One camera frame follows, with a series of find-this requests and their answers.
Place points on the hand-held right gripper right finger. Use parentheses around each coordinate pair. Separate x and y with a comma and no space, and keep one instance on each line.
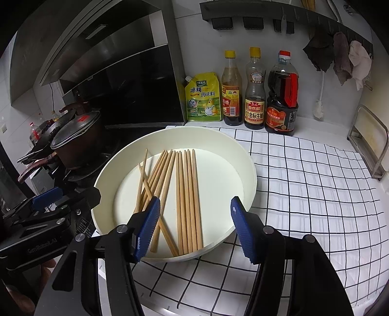
(243,231)

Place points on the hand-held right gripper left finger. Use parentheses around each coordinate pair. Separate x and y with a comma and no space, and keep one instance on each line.
(147,228)

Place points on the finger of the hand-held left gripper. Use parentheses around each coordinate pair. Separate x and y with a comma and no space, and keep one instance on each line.
(47,196)
(85,197)

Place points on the pile of wooden chopsticks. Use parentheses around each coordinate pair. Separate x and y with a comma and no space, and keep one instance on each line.
(188,197)

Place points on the white round basin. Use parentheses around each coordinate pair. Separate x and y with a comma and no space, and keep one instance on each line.
(218,170)

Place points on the person's left hand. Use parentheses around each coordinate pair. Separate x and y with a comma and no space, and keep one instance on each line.
(47,267)

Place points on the black gas stove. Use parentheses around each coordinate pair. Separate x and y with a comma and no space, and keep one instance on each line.
(76,176)

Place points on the black frying pan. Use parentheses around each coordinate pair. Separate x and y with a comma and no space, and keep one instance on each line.
(33,155)

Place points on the dark cooking pot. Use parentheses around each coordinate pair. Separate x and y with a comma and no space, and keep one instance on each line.
(88,149)

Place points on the clear bottle red cap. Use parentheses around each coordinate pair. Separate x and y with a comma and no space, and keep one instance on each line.
(33,132)

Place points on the glass pot lid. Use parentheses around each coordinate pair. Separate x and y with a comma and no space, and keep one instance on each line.
(76,127)

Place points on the black-checked white cloth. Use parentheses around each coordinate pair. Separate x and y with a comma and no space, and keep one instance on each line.
(304,188)

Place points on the black steel range hood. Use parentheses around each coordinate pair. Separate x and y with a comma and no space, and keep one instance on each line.
(136,91)

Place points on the large dark red-capped bottle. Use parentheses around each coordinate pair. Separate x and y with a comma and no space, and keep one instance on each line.
(281,118)

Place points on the clear soy sauce bottle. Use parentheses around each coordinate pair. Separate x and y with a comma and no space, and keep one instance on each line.
(254,112)

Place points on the amber vinegar bottle yellow cap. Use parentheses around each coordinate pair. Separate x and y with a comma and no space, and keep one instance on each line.
(231,106)

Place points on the yellow-green seasoning pouch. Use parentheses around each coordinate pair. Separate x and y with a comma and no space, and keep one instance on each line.
(203,100)

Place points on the metal board rack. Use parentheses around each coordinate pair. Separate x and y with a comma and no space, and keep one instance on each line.
(364,158)

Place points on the white hanging brush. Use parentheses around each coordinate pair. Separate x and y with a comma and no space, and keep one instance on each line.
(319,111)

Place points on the white cutting board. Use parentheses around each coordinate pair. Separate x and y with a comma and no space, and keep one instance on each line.
(372,133)

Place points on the dark hanging cloth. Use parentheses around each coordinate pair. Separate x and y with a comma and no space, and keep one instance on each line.
(319,51)

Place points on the brown hanging cloth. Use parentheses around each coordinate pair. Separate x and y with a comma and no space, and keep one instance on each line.
(342,60)

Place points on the bundle of wooden sticks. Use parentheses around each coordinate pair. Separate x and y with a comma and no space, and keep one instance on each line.
(308,4)

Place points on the black wall hook rail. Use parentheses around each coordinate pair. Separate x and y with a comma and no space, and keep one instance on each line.
(243,7)

